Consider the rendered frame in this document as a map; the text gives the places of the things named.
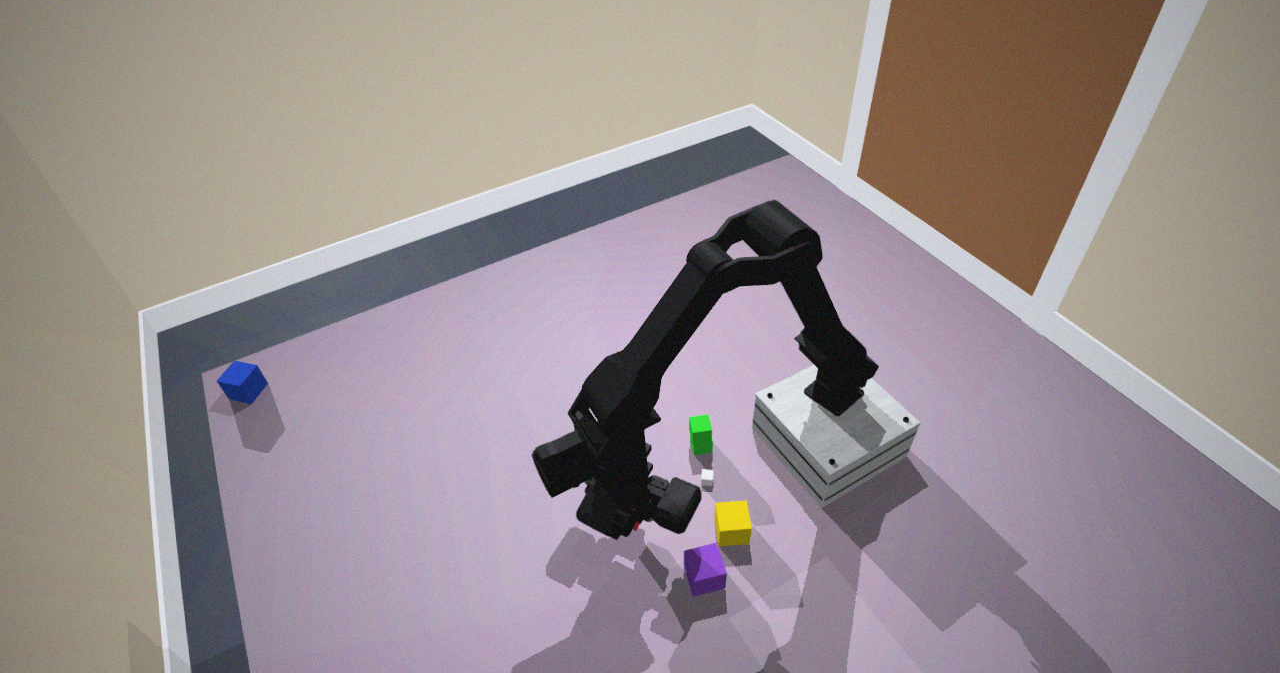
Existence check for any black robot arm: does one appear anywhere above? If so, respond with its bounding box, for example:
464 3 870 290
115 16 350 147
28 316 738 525
531 200 879 540

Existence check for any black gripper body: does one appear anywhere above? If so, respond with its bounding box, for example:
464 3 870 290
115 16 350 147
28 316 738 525
599 443 701 534

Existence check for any blue cube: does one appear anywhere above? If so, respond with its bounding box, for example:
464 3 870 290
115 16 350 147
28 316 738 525
218 361 268 404

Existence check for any green block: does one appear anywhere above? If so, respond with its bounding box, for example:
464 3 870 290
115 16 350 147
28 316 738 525
689 415 712 445
690 435 713 455

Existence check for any purple cube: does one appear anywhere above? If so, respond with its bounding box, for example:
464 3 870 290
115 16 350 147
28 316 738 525
684 542 727 598

